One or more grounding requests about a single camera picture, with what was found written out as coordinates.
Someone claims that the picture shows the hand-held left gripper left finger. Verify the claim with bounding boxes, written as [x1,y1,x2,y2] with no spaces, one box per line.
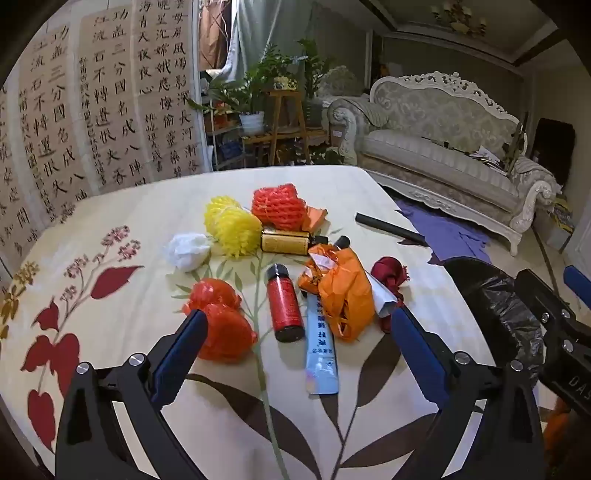
[54,308,209,480]

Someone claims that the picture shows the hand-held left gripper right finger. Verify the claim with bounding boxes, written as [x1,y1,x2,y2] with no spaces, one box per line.
[390,305,548,480]

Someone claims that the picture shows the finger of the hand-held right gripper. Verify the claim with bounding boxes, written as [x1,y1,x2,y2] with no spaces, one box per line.
[515,269,583,357]
[563,264,591,301]

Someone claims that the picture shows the trash bin with black bag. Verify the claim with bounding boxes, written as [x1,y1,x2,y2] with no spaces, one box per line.
[443,256,555,384]

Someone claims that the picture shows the red plastic bag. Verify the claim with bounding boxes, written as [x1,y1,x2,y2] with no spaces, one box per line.
[181,278,258,362]

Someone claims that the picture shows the white paper piece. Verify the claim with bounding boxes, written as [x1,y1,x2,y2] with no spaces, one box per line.
[369,277,402,319]

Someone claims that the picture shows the dark red cloth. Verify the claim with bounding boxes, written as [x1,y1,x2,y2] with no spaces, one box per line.
[369,257,411,333]

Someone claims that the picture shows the white tissue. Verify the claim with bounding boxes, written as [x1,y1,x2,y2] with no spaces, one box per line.
[164,233,211,273]

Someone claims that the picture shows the orange plastic bag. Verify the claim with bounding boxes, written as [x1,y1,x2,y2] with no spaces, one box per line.
[298,244,376,342]

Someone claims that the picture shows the blue and white packet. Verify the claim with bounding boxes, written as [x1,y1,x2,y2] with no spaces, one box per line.
[305,293,340,397]

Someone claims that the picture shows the red bottle with black cap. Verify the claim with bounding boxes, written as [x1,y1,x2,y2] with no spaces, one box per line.
[265,264,304,342]

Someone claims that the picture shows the yellow foam fruit net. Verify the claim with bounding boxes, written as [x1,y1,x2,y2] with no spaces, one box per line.
[204,196,263,258]

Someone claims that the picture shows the brown bottle with yellow label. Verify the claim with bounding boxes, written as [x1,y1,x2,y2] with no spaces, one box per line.
[261,229,329,254]

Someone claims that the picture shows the red foam fruit net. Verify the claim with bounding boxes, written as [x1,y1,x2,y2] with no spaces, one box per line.
[252,182,308,232]

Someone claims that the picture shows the orange wrapper pieces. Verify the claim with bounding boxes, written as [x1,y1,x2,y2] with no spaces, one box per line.
[302,205,328,232]

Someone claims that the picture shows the person's right forearm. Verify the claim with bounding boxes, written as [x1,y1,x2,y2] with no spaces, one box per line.
[545,397,578,462]

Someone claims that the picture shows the white panel door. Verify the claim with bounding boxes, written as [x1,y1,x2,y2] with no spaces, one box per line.
[562,175,591,273]

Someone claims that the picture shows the floral cream tablecloth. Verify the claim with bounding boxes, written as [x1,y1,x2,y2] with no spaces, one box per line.
[0,165,499,480]

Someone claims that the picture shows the stack of yellow blue bags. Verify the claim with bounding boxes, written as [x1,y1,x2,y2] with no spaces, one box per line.
[549,191,578,243]

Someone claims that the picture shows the purple sheet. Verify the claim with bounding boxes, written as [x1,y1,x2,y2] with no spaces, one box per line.
[394,194,492,266]

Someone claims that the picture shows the black panel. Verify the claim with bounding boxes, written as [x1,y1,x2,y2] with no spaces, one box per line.
[531,117,577,188]

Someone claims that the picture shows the brown toy rifle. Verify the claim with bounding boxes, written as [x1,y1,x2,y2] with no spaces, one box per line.
[505,111,529,174]

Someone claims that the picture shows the pile of papers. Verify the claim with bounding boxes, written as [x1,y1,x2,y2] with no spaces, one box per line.
[468,145,502,174]

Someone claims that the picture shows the black rod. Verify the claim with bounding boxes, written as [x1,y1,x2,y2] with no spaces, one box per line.
[431,141,472,155]

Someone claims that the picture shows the ornate white sofa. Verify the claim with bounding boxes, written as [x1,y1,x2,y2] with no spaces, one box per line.
[325,70,561,254]

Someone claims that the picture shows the white metal rack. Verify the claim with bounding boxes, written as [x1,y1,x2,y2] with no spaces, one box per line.
[201,69,247,172]

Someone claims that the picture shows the small leafy floor plant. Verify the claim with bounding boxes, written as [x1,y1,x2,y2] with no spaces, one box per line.
[277,143,347,166]

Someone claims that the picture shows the plant in white pot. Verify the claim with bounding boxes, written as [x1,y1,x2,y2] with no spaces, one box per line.
[187,69,278,137]

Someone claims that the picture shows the low wooden plant shelf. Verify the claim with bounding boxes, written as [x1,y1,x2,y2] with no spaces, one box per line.
[242,129,329,164]

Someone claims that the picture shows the tall wooden plant stand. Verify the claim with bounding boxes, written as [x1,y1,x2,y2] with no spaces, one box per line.
[265,89,311,166]

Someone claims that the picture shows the plant in yellow patterned pot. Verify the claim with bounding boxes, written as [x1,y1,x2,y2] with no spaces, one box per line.
[259,44,305,92]

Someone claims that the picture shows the gold chandelier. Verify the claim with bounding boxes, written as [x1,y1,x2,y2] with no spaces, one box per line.
[429,0,488,37]

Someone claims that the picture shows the ornate white armchair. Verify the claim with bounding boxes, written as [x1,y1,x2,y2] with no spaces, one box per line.
[316,65,372,134]

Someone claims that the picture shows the tall green potted plant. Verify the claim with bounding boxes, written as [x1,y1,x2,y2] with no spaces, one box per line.
[295,37,338,130]

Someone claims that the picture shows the brown curtain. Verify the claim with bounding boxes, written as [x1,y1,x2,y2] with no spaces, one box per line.
[198,0,234,72]

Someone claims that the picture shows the grey green curtain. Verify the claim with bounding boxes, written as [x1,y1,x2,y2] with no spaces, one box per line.
[228,0,324,81]

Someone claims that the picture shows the calligraphy wall scroll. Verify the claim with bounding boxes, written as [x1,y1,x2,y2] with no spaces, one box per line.
[131,0,200,176]
[78,9,141,190]
[0,88,38,287]
[18,23,90,222]

